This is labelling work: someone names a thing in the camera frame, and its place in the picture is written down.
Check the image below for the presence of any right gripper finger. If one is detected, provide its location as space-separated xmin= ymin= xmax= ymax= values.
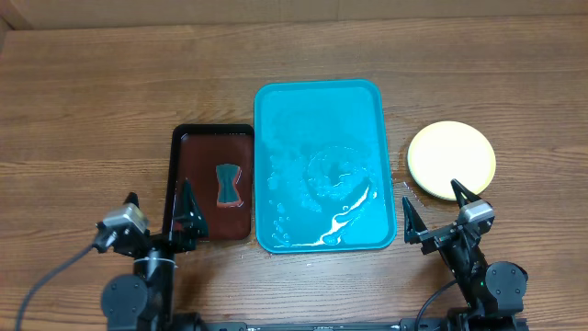
xmin=450 ymin=179 xmax=481 ymax=208
xmin=401 ymin=197 xmax=428 ymax=244

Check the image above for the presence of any teal plastic tray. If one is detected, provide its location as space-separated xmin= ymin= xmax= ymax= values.
xmin=254 ymin=79 xmax=397 ymax=254

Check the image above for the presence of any black tray with water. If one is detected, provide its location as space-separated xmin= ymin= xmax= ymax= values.
xmin=162 ymin=124 xmax=254 ymax=241

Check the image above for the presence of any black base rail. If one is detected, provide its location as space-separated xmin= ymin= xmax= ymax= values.
xmin=174 ymin=316 xmax=529 ymax=331

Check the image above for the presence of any yellow-green plate top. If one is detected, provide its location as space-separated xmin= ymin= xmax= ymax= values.
xmin=407 ymin=120 xmax=496 ymax=200

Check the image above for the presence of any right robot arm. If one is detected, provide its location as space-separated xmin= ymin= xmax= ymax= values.
xmin=400 ymin=179 xmax=528 ymax=331

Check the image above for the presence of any orange green sponge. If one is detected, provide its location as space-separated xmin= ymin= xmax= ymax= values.
xmin=216 ymin=164 xmax=243 ymax=208

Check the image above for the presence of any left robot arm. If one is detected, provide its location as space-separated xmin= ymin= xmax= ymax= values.
xmin=93 ymin=180 xmax=209 ymax=331

